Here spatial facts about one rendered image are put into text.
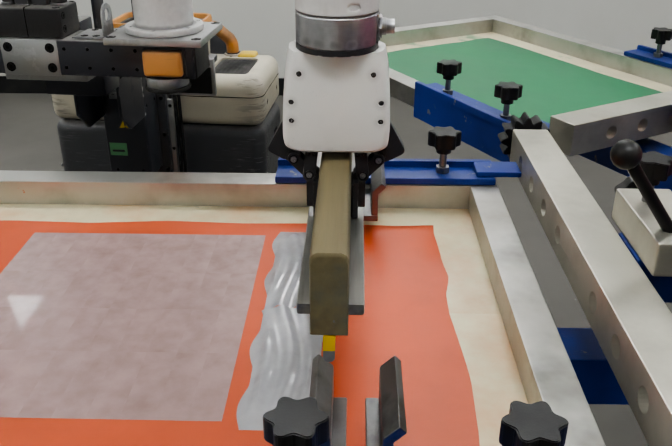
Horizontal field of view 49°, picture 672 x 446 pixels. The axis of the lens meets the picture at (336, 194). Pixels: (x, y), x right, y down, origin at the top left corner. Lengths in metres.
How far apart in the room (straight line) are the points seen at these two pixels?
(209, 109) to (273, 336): 1.13
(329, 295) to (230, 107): 1.28
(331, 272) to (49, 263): 0.48
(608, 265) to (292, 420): 0.37
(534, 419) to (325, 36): 0.35
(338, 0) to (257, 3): 3.94
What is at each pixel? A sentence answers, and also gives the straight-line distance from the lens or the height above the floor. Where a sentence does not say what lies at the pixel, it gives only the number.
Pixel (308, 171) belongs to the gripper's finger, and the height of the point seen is 1.12.
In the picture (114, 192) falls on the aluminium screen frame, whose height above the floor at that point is 0.97.
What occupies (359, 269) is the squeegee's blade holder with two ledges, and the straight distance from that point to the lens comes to 0.65.
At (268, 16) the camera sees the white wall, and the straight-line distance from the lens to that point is 4.58.
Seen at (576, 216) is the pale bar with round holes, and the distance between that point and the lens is 0.85.
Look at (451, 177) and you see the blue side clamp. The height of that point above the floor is 1.00.
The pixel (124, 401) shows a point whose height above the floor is 0.96.
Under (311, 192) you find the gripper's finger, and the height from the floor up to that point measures 1.10.
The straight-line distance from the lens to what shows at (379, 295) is 0.83.
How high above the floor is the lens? 1.41
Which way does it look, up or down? 25 degrees down
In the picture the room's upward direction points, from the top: straight up
